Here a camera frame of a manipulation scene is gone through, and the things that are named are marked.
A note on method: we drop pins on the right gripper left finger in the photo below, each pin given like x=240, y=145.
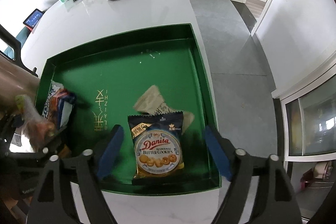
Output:
x=53, y=201

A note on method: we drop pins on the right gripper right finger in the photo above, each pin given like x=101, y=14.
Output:
x=274, y=200

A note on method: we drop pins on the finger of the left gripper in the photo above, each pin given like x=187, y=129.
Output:
x=9, y=123

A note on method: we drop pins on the white Super Kontik snack pack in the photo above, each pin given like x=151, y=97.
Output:
x=59, y=105

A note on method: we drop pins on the Danisa butter cookies pack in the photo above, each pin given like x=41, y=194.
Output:
x=156, y=143

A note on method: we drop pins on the clear bag of mixed snacks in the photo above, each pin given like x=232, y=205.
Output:
x=36, y=128

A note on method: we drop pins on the copper kettle with black lid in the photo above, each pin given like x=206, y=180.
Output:
x=16, y=78

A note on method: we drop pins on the teal sofa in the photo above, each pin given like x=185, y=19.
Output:
x=21, y=37

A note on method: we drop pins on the red smart display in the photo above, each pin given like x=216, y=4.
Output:
x=32, y=20

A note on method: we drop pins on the beige small snack packet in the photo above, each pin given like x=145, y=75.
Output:
x=152, y=102

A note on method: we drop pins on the green tray box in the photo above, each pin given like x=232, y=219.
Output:
x=108, y=76

